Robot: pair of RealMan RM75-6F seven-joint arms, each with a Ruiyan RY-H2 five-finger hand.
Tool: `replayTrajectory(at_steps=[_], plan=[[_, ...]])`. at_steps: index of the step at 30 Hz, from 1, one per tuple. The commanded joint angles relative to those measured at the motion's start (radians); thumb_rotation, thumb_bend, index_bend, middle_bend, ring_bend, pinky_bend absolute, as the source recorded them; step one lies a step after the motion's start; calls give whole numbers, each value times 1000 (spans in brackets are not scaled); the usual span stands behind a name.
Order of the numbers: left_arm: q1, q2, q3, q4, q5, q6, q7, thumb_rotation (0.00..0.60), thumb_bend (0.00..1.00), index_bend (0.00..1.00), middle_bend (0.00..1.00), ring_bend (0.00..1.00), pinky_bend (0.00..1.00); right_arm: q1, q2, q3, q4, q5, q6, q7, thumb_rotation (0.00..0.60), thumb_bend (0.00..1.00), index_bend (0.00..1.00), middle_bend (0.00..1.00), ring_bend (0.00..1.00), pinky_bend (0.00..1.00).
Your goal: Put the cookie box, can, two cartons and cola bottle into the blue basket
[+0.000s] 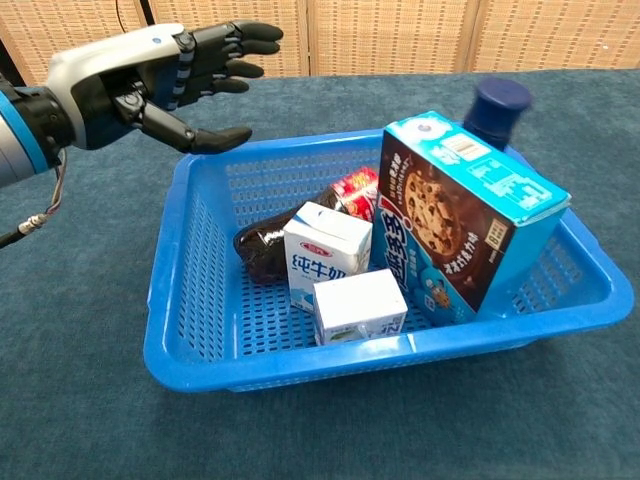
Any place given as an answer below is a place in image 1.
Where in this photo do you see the white-blue pure milk carton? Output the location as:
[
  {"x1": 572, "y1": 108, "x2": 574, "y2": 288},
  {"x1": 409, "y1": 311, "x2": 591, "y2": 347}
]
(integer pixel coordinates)
[{"x1": 283, "y1": 201, "x2": 374, "y2": 315}]

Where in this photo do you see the bamboo folding screen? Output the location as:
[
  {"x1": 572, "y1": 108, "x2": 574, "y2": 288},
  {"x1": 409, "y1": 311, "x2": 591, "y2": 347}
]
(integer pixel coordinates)
[{"x1": 0, "y1": 0, "x2": 640, "y2": 87}]

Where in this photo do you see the dark blue bottle cap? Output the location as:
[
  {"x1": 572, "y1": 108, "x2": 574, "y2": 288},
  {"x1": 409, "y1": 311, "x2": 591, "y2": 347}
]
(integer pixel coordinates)
[{"x1": 462, "y1": 77, "x2": 533, "y2": 151}]

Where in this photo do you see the cola bottle red cap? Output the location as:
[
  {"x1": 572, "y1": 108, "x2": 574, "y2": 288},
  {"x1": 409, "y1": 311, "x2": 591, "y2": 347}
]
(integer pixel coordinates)
[{"x1": 233, "y1": 166, "x2": 380, "y2": 285}]

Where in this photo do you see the teal table cloth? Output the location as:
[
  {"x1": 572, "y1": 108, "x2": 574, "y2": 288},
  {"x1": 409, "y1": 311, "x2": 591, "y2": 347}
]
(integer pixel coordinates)
[{"x1": 0, "y1": 69, "x2": 640, "y2": 480}]

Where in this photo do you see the small white drink carton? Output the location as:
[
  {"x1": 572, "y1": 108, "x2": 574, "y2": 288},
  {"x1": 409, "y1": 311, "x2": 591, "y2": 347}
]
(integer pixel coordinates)
[{"x1": 313, "y1": 268, "x2": 409, "y2": 346}]

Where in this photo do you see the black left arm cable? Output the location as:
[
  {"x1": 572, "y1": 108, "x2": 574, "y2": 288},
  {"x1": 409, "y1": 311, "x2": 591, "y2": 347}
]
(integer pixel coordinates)
[{"x1": 0, "y1": 149, "x2": 69, "y2": 250}]

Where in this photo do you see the blue perforated plastic basket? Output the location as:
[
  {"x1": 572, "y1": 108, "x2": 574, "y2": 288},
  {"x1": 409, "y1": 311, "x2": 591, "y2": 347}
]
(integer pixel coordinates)
[{"x1": 142, "y1": 127, "x2": 636, "y2": 394}]

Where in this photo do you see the blue chocolate cookie box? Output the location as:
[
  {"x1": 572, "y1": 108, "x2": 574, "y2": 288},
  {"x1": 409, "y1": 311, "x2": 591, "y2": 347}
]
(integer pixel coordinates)
[{"x1": 369, "y1": 110, "x2": 572, "y2": 327}]

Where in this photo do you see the left black-silver robot hand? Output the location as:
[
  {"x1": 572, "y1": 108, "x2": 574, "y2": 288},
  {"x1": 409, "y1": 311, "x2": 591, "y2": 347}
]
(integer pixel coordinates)
[{"x1": 45, "y1": 19, "x2": 285, "y2": 155}]

